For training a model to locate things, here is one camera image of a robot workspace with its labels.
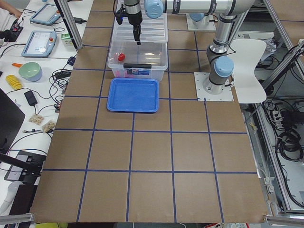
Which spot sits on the snack bag left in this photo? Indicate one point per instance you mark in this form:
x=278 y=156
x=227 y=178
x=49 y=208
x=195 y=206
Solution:
x=36 y=119

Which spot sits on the snack bag right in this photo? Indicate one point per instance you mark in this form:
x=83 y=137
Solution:
x=48 y=126

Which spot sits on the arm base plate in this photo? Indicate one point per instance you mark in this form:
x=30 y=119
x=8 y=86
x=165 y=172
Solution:
x=207 y=27
x=207 y=91

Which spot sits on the white chair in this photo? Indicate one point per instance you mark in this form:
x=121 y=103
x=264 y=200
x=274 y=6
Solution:
x=248 y=53

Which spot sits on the teach pendant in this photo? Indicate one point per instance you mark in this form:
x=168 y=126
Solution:
x=40 y=44
x=47 y=15

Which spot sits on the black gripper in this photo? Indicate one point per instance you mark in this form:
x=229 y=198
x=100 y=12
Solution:
x=134 y=19

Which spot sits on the aluminium frame post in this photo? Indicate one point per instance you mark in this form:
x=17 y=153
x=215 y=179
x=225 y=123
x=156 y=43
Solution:
x=68 y=19

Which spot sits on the snack bag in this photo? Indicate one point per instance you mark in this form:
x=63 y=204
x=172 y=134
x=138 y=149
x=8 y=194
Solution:
x=36 y=119
x=48 y=126

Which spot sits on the near teach pendant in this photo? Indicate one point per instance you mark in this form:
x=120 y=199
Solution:
x=40 y=44

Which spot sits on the green white carton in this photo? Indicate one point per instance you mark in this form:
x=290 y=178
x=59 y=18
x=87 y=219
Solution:
x=66 y=40

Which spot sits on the red block middle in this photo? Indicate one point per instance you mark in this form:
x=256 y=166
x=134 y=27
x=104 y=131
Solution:
x=121 y=57

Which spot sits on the blue plastic tray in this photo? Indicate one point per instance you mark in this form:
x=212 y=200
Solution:
x=133 y=95

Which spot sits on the black laptop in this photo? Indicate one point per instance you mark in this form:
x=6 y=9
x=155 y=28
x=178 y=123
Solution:
x=11 y=120

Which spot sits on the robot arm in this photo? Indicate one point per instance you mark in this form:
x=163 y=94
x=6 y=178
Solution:
x=220 y=64
x=199 y=18

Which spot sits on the toy carrot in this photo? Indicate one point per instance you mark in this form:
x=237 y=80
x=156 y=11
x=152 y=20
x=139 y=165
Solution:
x=17 y=65

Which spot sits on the clear plastic box lid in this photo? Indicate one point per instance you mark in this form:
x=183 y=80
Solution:
x=152 y=30

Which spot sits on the clear plastic storage box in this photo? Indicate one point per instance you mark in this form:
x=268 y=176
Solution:
x=146 y=61

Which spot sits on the yellow toy corn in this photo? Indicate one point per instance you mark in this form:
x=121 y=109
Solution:
x=14 y=82

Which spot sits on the green bowl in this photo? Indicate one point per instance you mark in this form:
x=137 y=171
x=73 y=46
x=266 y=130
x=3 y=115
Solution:
x=31 y=71

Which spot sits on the far teach pendant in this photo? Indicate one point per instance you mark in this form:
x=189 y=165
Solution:
x=47 y=15

